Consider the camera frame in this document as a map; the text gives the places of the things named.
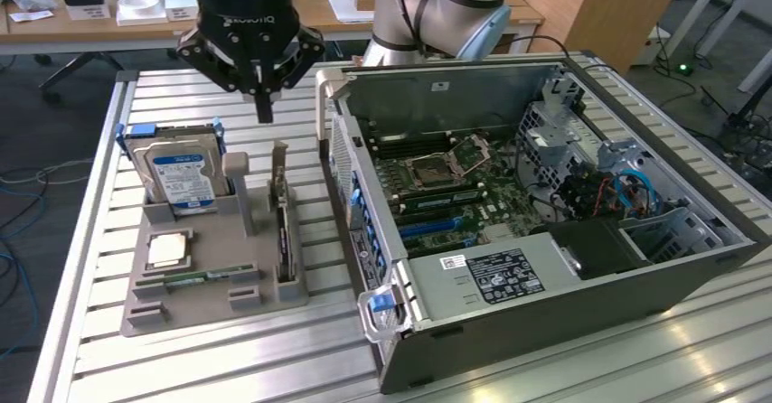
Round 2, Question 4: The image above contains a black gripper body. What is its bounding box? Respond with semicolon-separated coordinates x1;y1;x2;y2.
192;0;302;69

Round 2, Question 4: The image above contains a graphics card with metal bracket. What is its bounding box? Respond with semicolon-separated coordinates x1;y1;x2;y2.
268;140;302;286

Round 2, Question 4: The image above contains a wooden desk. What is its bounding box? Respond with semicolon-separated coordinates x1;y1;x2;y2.
0;0;205;56
300;0;548;56

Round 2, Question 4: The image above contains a small white carton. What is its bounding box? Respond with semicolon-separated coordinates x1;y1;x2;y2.
164;0;201;23

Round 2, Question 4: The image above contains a white paper stack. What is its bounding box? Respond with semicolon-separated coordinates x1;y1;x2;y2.
325;0;380;24

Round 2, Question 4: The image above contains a flat white box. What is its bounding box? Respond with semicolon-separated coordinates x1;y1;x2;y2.
115;4;170;27

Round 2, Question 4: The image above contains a white box with black lid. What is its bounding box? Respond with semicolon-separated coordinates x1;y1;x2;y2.
59;0;114;22

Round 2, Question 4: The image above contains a black chair base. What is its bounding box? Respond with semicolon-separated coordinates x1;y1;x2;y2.
33;49;186;105

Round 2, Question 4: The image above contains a black RAM slot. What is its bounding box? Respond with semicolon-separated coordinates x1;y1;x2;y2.
376;138;453;148
380;147;456;158
377;143;455;154

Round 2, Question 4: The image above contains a CPU socket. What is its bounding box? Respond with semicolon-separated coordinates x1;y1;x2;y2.
405;152;469;192

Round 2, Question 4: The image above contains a metal socket cover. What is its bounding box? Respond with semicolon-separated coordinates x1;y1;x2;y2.
449;132;492;183

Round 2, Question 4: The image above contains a green RAM stick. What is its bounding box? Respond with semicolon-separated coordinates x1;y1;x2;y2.
136;263;258;289
397;189;487;210

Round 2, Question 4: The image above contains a grey parts rack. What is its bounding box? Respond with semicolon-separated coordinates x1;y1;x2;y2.
119;151;313;339

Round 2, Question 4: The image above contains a silver CPU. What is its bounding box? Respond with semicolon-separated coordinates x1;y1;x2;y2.
148;234;190;268

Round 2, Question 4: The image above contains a perforated metal drive cage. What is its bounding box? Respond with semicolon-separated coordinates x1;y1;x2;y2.
518;75;611;196

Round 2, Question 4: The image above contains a wooden cabinet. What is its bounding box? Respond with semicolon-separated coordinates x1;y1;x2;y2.
501;0;692;75

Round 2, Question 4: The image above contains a grey power supply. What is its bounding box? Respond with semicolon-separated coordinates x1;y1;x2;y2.
407;232;586;323

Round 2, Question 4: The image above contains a white box with red button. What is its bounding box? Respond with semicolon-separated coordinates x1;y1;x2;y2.
630;25;675;68

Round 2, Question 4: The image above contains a black plastic shroud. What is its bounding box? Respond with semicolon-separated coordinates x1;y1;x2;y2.
546;220;656;282

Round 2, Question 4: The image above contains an open grey PC case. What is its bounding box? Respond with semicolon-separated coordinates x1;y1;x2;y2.
314;50;772;396

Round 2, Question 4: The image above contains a black tripod stand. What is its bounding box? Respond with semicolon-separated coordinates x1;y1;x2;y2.
721;70;772;172

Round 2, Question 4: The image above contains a silver disk bay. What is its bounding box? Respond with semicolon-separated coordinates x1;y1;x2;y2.
619;207;726;264

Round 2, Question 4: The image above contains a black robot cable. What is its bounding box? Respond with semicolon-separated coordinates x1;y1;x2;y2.
380;0;431;56

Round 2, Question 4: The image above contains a hard disk with blue bracket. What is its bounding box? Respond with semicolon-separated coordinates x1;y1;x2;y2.
114;117;236;217

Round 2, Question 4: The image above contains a black case cable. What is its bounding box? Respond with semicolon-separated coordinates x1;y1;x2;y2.
511;34;575;61

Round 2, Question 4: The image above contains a blue floor cable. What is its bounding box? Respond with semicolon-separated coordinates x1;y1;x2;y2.
0;185;47;359

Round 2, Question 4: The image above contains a blue wire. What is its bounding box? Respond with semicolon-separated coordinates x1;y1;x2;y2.
619;167;664;218

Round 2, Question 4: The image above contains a white table frame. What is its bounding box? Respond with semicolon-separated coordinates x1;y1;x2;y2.
659;0;772;93

